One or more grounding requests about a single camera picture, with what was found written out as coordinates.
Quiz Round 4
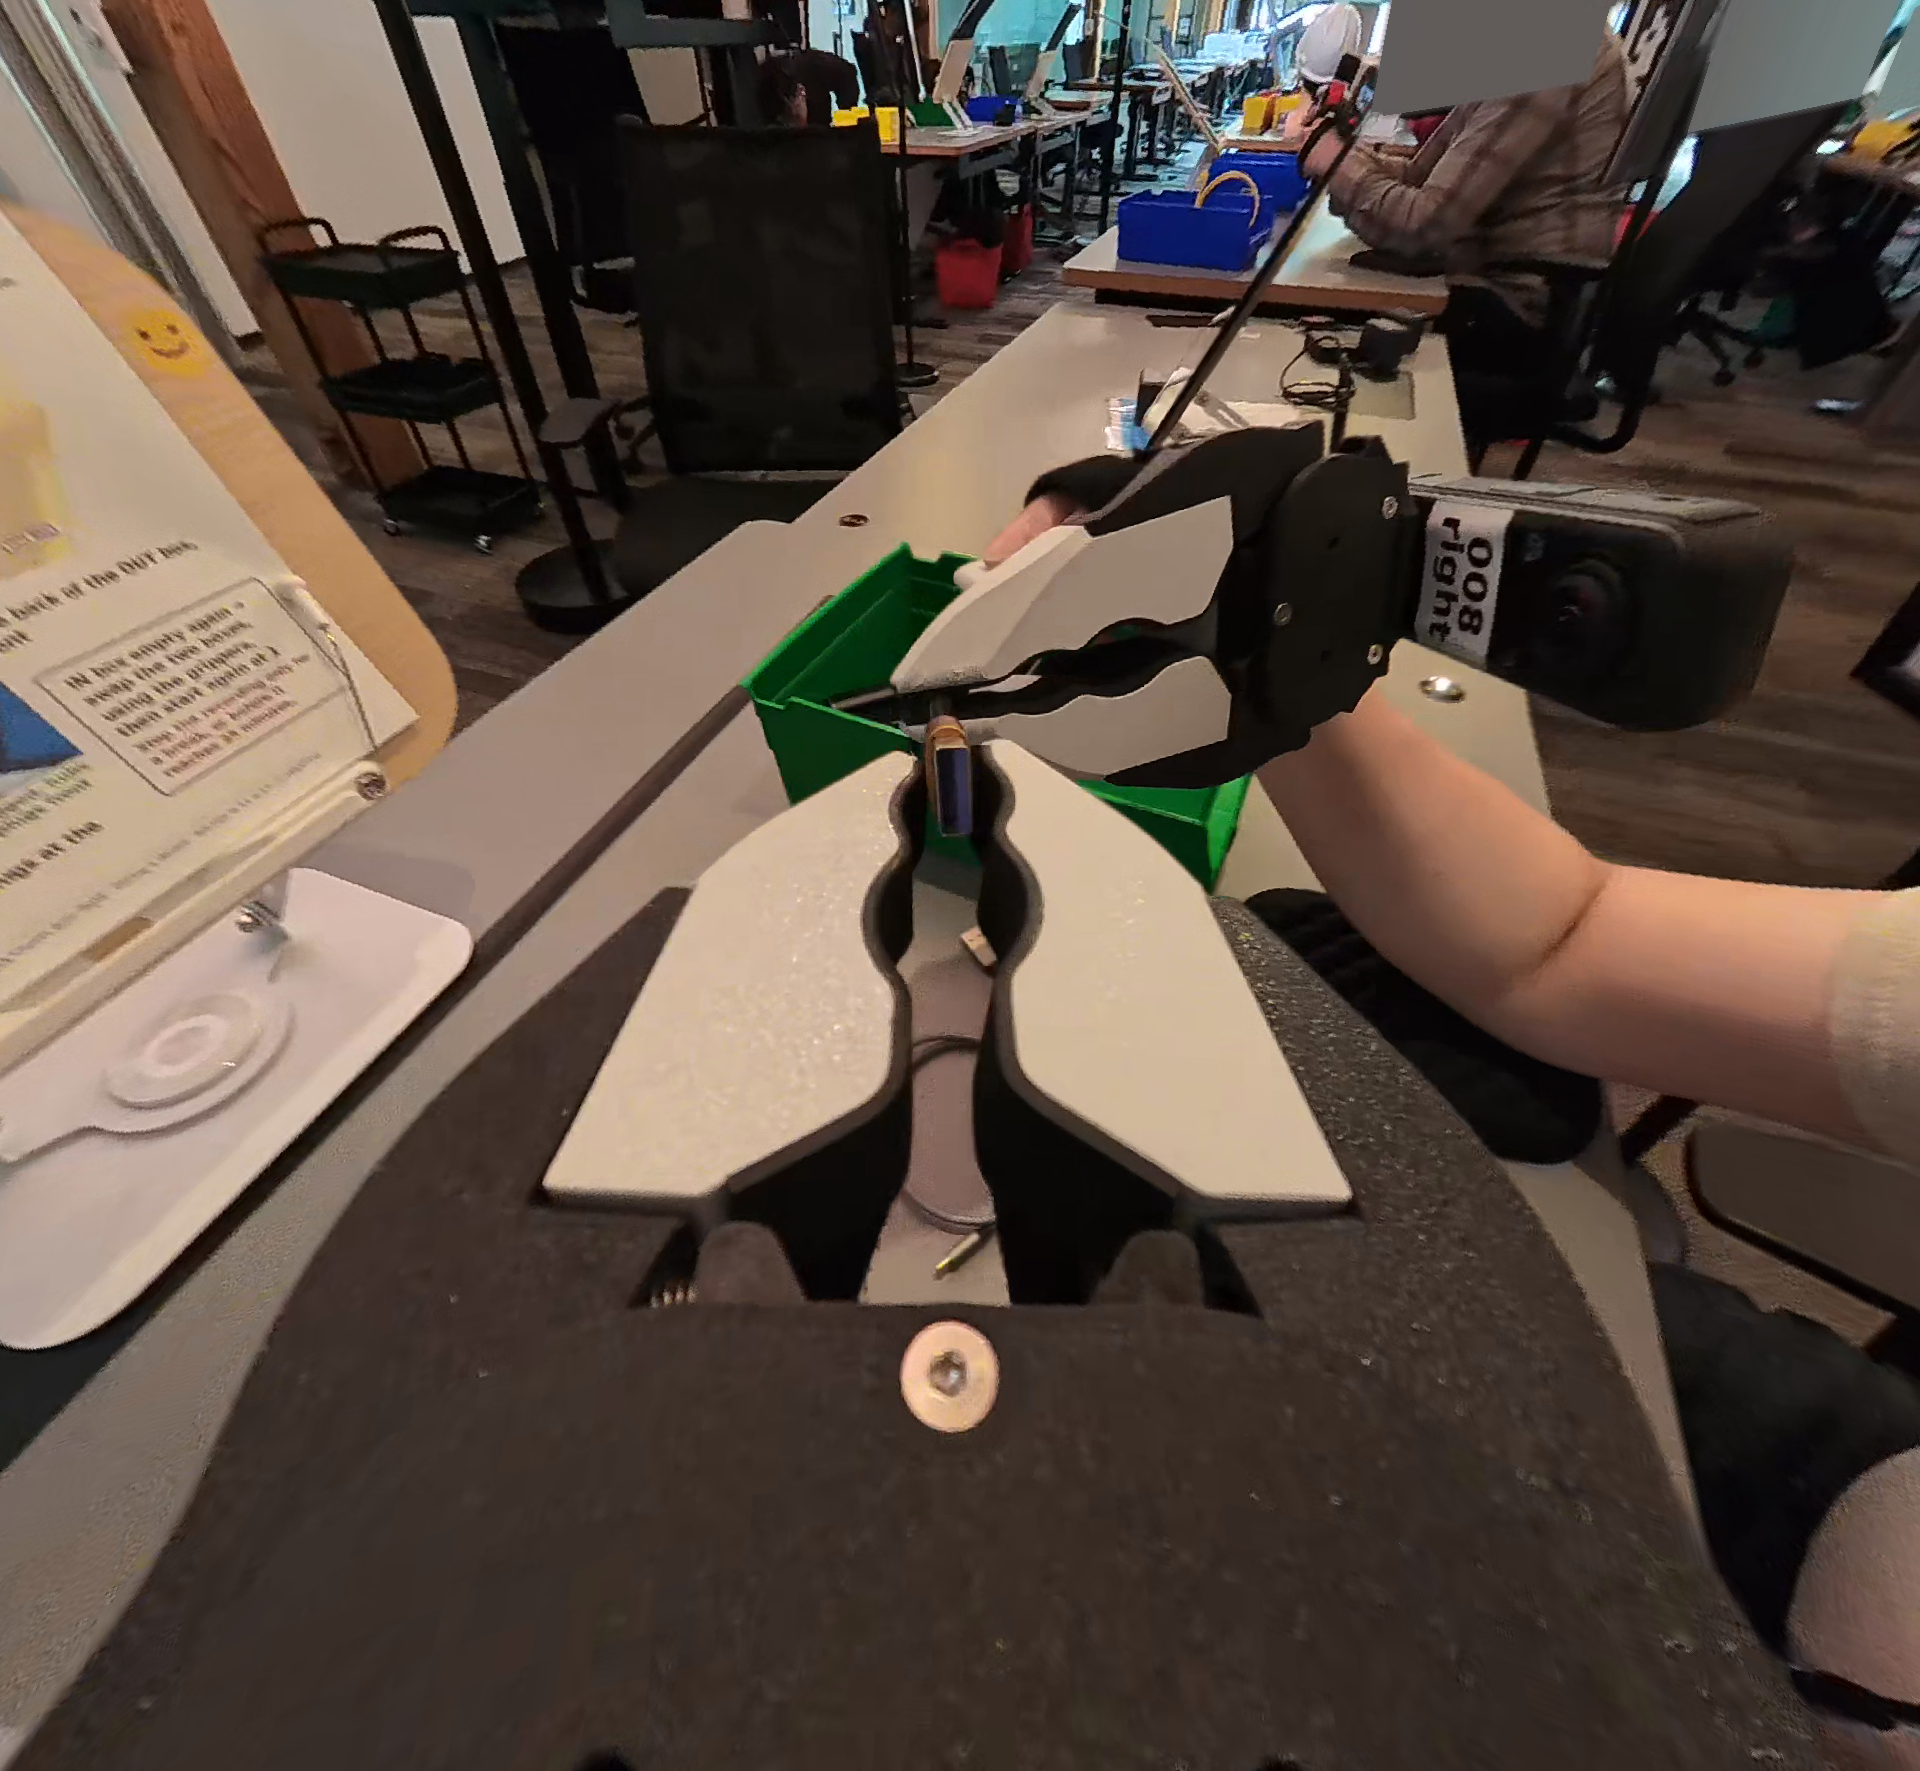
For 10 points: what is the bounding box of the black mesh office chair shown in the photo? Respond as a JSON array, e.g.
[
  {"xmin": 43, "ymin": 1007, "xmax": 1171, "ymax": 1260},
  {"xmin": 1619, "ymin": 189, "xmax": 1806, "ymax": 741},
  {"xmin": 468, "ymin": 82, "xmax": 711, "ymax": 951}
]
[{"xmin": 517, "ymin": 112, "xmax": 919, "ymax": 636}]

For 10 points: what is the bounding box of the person's right hand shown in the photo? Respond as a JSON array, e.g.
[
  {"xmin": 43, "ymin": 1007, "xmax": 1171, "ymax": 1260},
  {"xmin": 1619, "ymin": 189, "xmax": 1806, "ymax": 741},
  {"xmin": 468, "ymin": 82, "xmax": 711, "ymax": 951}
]
[{"xmin": 980, "ymin": 501, "xmax": 1083, "ymax": 570}]

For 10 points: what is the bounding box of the wooden post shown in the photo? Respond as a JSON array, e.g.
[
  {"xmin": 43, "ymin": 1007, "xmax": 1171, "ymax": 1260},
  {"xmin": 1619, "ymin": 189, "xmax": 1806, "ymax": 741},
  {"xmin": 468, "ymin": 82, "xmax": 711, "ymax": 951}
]
[{"xmin": 24, "ymin": 0, "xmax": 426, "ymax": 496}]

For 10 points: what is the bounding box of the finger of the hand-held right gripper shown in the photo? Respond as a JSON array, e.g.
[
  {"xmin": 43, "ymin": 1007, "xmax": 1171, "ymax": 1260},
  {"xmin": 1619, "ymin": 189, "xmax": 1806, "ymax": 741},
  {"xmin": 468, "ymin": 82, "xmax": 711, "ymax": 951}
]
[
  {"xmin": 889, "ymin": 498, "xmax": 1241, "ymax": 698},
  {"xmin": 982, "ymin": 651, "xmax": 1253, "ymax": 792}
]

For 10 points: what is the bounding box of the printed instruction sheet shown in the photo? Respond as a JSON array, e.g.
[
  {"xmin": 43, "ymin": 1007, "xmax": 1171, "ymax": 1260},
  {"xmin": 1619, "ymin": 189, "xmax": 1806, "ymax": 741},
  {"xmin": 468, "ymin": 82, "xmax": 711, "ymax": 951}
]
[{"xmin": 0, "ymin": 208, "xmax": 422, "ymax": 1038}]

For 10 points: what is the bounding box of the black slanted pole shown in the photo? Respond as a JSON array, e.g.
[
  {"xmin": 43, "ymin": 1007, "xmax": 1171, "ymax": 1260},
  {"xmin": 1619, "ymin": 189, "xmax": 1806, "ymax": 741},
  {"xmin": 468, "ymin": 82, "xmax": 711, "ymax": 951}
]
[{"xmin": 318, "ymin": 0, "xmax": 604, "ymax": 412}]

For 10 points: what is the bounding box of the green plastic box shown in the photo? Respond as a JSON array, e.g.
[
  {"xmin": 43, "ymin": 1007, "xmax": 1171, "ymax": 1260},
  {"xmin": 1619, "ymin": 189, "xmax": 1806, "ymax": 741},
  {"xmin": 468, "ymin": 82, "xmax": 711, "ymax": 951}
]
[{"xmin": 742, "ymin": 542, "xmax": 1255, "ymax": 898}]

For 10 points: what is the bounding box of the black chair armrest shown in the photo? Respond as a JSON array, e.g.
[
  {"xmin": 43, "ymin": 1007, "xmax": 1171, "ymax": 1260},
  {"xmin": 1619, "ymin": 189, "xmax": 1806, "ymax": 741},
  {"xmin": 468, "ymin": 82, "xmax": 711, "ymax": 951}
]
[{"xmin": 1622, "ymin": 1092, "xmax": 1920, "ymax": 1332}]

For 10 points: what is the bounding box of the black power adapter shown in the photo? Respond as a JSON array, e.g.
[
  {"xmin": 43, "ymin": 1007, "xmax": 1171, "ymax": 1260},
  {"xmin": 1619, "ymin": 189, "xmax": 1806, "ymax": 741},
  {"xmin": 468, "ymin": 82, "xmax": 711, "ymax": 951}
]
[{"xmin": 1281, "ymin": 314, "xmax": 1431, "ymax": 412}]

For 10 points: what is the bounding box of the white plastic packet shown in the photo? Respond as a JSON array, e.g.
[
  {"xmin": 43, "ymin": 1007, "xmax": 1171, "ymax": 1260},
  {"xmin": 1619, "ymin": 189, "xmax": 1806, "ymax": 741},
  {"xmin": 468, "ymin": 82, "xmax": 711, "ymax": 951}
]
[{"xmin": 1106, "ymin": 368, "xmax": 1253, "ymax": 440}]

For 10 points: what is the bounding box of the person's right forearm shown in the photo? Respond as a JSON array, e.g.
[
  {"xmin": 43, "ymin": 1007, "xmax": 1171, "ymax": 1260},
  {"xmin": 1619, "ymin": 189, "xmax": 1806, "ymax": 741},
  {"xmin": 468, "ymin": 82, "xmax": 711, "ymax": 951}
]
[{"xmin": 1255, "ymin": 684, "xmax": 1920, "ymax": 1163}]

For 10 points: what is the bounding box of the black foam pad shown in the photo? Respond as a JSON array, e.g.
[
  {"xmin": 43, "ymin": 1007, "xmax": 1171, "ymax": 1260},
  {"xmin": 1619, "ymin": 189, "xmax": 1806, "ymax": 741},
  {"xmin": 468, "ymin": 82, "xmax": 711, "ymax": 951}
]
[{"xmin": 1244, "ymin": 885, "xmax": 1610, "ymax": 1170}]

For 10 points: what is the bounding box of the white board stand base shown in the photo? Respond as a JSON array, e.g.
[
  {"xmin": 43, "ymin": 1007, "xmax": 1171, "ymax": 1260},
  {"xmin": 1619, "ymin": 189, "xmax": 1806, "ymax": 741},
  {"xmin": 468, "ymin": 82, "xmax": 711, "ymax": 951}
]
[{"xmin": 0, "ymin": 869, "xmax": 478, "ymax": 1355}]

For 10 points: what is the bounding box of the dark cloth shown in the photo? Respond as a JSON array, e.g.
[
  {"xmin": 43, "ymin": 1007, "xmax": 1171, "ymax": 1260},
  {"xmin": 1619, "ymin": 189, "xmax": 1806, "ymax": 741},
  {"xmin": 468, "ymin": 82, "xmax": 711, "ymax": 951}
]
[{"xmin": 1648, "ymin": 1262, "xmax": 1920, "ymax": 1735}]

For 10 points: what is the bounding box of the blue plastic bin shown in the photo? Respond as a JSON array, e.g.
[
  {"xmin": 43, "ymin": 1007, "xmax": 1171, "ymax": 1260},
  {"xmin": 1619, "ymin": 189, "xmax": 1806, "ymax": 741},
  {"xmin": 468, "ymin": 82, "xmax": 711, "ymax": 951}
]
[
  {"xmin": 1115, "ymin": 185, "xmax": 1278, "ymax": 273},
  {"xmin": 1199, "ymin": 153, "xmax": 1317, "ymax": 214}
]

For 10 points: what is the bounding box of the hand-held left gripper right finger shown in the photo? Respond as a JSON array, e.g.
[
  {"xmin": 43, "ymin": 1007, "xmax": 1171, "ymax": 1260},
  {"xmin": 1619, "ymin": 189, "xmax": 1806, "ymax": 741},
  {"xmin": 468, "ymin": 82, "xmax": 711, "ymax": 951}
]
[{"xmin": 974, "ymin": 739, "xmax": 1356, "ymax": 1217}]

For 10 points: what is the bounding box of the wooden sheet board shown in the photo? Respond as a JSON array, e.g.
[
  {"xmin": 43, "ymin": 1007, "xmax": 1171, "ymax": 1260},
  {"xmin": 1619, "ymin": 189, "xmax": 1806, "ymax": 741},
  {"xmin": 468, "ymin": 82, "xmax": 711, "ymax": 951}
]
[{"xmin": 0, "ymin": 199, "xmax": 459, "ymax": 1053}]

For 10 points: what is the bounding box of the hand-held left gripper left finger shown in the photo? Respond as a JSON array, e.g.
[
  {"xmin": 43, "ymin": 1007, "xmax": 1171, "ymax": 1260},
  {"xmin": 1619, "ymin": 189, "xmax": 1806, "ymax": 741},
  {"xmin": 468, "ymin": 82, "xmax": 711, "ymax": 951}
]
[{"xmin": 540, "ymin": 750, "xmax": 923, "ymax": 1211}]

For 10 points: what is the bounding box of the row of office desks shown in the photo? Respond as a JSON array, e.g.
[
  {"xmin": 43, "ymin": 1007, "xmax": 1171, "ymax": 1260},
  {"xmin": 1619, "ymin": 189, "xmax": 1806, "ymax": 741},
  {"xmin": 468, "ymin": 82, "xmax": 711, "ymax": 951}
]
[{"xmin": 840, "ymin": 0, "xmax": 1350, "ymax": 251}]

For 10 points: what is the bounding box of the black rolling cart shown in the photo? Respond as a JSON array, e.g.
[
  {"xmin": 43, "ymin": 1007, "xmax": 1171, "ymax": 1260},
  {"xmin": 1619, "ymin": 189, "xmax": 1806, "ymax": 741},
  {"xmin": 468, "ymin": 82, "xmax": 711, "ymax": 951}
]
[{"xmin": 257, "ymin": 215, "xmax": 547, "ymax": 557}]

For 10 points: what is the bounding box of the black thin rod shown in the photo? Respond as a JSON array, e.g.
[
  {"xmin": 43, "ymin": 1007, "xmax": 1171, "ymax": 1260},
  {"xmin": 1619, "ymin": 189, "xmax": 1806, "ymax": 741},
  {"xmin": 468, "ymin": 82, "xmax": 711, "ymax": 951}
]
[{"xmin": 1138, "ymin": 61, "xmax": 1366, "ymax": 455}]

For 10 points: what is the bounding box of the black cable orange plug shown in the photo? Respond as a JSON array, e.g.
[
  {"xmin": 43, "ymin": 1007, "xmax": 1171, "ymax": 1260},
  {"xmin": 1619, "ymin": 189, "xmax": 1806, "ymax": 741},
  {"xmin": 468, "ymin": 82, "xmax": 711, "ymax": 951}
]
[{"xmin": 829, "ymin": 684, "xmax": 982, "ymax": 845}]

